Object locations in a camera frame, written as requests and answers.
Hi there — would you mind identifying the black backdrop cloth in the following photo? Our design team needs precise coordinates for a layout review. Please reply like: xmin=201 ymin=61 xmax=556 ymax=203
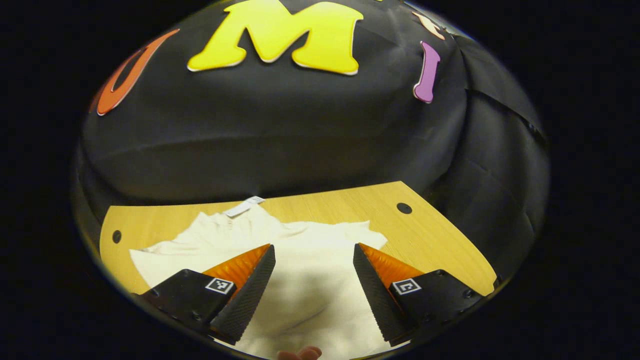
xmin=75 ymin=0 xmax=551 ymax=291

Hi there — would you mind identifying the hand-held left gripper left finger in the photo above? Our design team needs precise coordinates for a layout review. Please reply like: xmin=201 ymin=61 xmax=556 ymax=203
xmin=131 ymin=243 xmax=277 ymax=346

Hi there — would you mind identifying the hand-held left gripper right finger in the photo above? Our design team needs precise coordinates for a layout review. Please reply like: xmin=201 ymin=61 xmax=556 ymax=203
xmin=352 ymin=242 xmax=485 ymax=347

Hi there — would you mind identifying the white sweatshirt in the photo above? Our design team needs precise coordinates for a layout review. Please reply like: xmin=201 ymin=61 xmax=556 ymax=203
xmin=129 ymin=196 xmax=412 ymax=360

